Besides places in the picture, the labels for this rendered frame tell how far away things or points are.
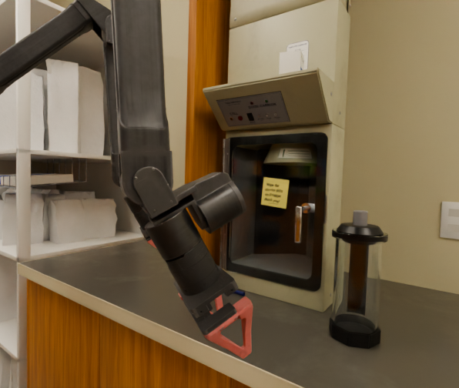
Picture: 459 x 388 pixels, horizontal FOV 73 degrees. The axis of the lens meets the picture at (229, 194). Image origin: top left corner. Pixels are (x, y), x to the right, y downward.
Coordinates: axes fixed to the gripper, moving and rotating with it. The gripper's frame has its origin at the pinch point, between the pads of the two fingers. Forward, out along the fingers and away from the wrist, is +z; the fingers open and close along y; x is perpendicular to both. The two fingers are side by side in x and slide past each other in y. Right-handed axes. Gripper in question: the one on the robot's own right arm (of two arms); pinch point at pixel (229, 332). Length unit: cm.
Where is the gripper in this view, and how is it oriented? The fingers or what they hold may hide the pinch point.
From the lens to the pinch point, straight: 48.5
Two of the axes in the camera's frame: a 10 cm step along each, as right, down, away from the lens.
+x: -8.2, 4.9, -3.0
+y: -3.8, -0.6, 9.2
